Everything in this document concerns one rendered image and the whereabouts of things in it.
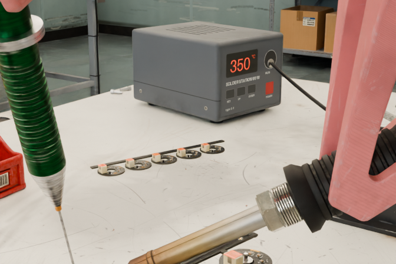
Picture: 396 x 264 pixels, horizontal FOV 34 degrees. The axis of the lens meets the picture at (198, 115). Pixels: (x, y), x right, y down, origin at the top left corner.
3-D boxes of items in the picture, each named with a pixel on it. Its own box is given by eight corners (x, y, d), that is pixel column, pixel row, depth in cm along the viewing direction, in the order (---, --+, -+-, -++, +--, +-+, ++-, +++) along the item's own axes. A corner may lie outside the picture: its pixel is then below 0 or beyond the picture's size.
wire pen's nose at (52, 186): (32, 213, 19) (20, 173, 19) (50, 189, 20) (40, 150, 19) (64, 219, 19) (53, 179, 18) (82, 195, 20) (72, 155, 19)
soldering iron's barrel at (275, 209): (138, 300, 23) (306, 228, 22) (118, 264, 23) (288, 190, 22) (142, 279, 25) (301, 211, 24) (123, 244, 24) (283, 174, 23)
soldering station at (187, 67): (283, 110, 81) (286, 32, 78) (217, 128, 73) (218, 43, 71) (197, 89, 91) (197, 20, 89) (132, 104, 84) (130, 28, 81)
